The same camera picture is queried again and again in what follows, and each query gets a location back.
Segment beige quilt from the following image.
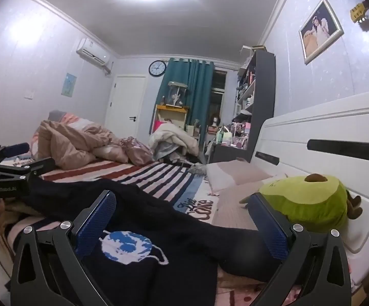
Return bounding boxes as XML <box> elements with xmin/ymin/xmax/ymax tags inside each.
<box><xmin>33</xmin><ymin>119</ymin><xmax>129</xmax><ymax>170</ymax></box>

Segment navy sweater with planet print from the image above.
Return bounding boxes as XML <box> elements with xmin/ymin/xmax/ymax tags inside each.
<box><xmin>20</xmin><ymin>175</ymin><xmax>287</xmax><ymax>306</ymax></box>

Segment pink floral cloth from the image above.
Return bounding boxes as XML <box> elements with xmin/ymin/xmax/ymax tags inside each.
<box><xmin>119</xmin><ymin>136</ymin><xmax>155</xmax><ymax>166</ymax></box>

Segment white door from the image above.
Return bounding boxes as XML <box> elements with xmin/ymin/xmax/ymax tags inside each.
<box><xmin>104</xmin><ymin>75</ymin><xmax>148</xmax><ymax>139</ymax></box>

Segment glass display case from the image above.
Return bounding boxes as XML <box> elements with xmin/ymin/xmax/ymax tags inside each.
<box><xmin>167</xmin><ymin>81</ymin><xmax>188</xmax><ymax>106</ymax></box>

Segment guitar neck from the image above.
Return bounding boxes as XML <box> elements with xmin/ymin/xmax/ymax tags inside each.
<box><xmin>349</xmin><ymin>0</ymin><xmax>369</xmax><ymax>24</ymax></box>

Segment pink pillow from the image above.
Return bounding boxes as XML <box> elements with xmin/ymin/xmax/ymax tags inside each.
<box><xmin>211</xmin><ymin>183</ymin><xmax>263</xmax><ymax>230</ymax></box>
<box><xmin>206</xmin><ymin>159</ymin><xmax>274</xmax><ymax>195</ymax></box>

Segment white air conditioner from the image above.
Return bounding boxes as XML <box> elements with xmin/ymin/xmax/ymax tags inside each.
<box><xmin>76</xmin><ymin>37</ymin><xmax>113</xmax><ymax>74</ymax></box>

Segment colourful picture boxes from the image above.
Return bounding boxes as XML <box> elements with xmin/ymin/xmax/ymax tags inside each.
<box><xmin>232</xmin><ymin>122</ymin><xmax>252</xmax><ymax>149</ymax></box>

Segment striped bed sheet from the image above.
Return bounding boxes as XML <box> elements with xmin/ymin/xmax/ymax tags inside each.
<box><xmin>0</xmin><ymin>161</ymin><xmax>268</xmax><ymax>306</ymax></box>

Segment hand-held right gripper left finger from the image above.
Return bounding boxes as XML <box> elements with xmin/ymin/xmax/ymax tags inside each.
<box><xmin>10</xmin><ymin>190</ymin><xmax>117</xmax><ymax>306</ymax></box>

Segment framed photo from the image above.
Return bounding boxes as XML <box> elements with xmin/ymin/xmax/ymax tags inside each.
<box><xmin>298</xmin><ymin>0</ymin><xmax>344</xmax><ymax>65</ymax></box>

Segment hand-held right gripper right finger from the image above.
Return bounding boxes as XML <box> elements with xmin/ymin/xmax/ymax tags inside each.
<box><xmin>247</xmin><ymin>193</ymin><xmax>352</xmax><ymax>306</ymax></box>

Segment wall clock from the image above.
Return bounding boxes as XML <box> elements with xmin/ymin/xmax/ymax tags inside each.
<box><xmin>148</xmin><ymin>60</ymin><xmax>167</xmax><ymax>78</ymax></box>

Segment white clothes pile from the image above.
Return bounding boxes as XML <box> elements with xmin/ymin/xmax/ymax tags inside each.
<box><xmin>149</xmin><ymin>119</ymin><xmax>201</xmax><ymax>161</ymax></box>

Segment small blue wall poster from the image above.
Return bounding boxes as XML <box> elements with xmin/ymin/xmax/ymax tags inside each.
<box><xmin>61</xmin><ymin>73</ymin><xmax>77</xmax><ymax>97</ymax></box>

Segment teal curtain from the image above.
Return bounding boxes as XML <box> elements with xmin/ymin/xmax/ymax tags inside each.
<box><xmin>155</xmin><ymin>57</ymin><xmax>216</xmax><ymax>141</ymax></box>

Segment dark desk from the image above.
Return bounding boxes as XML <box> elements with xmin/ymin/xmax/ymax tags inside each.
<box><xmin>208</xmin><ymin>124</ymin><xmax>253</xmax><ymax>164</ymax></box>

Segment green avocado plush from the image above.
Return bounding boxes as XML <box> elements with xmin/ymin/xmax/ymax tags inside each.
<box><xmin>240</xmin><ymin>174</ymin><xmax>363</xmax><ymax>233</ymax></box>

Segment dark bookshelf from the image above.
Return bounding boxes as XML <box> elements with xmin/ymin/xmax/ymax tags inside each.
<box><xmin>234</xmin><ymin>49</ymin><xmax>276</xmax><ymax>163</ymax></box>

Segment grey cushion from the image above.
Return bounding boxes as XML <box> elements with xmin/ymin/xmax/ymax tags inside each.
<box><xmin>48</xmin><ymin>110</ymin><xmax>68</xmax><ymax>122</ymax></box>

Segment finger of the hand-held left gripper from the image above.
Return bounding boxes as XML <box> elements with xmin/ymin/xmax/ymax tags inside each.
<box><xmin>0</xmin><ymin>157</ymin><xmax>56</xmax><ymax>184</ymax></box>
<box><xmin>0</xmin><ymin>143</ymin><xmax>31</xmax><ymax>166</ymax></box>

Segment window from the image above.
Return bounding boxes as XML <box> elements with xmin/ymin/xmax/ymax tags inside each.
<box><xmin>210</xmin><ymin>69</ymin><xmax>228</xmax><ymax>125</ymax></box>

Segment white headboard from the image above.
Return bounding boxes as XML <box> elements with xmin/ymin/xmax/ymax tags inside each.
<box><xmin>251</xmin><ymin>89</ymin><xmax>369</xmax><ymax>256</ymax></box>

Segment yellow shelf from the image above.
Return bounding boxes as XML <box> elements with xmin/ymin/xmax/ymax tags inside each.
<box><xmin>154</xmin><ymin>104</ymin><xmax>189</xmax><ymax>134</ymax></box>

